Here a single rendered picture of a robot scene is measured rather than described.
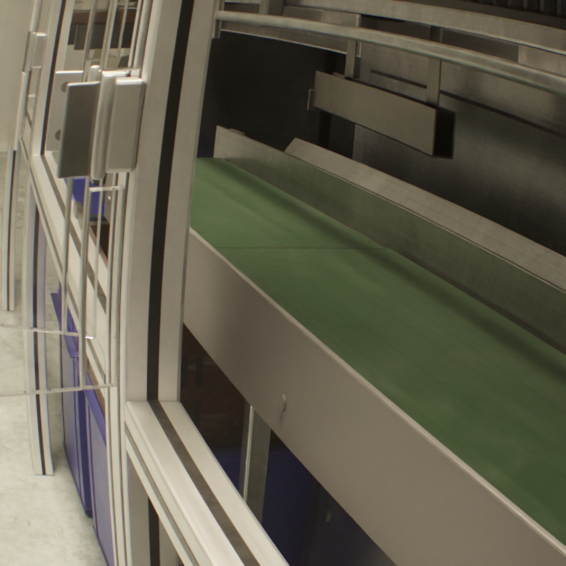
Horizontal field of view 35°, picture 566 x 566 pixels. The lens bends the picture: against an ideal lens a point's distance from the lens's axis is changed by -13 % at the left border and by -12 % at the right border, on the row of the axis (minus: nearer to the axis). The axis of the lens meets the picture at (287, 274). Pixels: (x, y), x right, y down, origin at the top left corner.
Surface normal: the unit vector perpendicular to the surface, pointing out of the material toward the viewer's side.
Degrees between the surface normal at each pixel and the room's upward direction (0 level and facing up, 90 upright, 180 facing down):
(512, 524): 90
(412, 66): 90
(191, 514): 0
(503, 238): 55
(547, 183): 90
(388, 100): 90
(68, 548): 0
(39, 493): 0
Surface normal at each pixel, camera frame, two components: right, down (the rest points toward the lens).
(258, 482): 0.33, 0.29
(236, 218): 0.08, -0.97
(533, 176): -0.94, 0.00
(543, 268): -0.72, -0.55
